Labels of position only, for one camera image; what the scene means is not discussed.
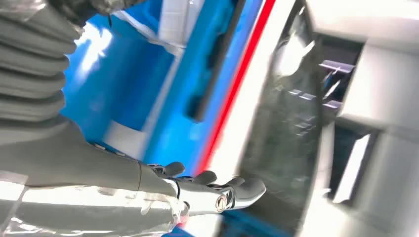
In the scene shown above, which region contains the blue metal shelf rack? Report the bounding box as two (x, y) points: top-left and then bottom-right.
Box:
(60, 0), (292, 237)

